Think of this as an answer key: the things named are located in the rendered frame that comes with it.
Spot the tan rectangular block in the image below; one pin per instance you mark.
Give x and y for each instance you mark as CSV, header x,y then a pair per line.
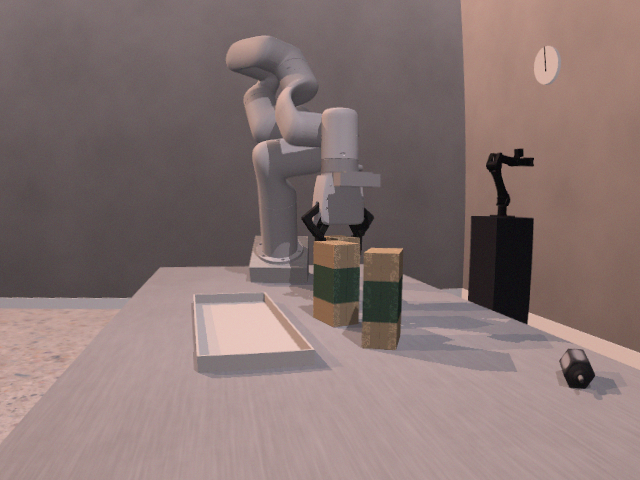
x,y
343,238
336,282
382,298

